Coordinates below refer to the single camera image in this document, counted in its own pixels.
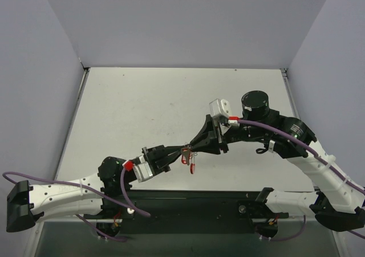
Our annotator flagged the silver keyring with red tag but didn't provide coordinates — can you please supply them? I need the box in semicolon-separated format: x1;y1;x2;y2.
185;145;197;174

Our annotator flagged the red key tag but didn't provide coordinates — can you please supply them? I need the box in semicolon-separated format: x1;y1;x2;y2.
181;147;191;165

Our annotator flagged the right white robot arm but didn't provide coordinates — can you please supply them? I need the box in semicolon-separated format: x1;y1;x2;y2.
189;91;364;232

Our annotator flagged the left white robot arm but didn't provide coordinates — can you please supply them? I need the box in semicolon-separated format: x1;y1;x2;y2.
6;145;190;232

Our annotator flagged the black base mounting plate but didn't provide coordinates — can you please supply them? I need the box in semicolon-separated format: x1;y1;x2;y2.
96;190;289;236

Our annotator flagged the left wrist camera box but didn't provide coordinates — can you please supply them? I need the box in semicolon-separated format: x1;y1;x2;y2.
123;156;154;183

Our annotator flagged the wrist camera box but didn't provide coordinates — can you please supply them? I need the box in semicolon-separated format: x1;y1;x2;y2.
123;156;154;183
209;99;240;135

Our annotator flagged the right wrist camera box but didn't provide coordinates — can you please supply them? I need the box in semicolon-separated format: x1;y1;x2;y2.
209;99;240;135

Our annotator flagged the aluminium frame rail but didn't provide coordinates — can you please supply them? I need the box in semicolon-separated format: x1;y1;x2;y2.
280;68;300;119

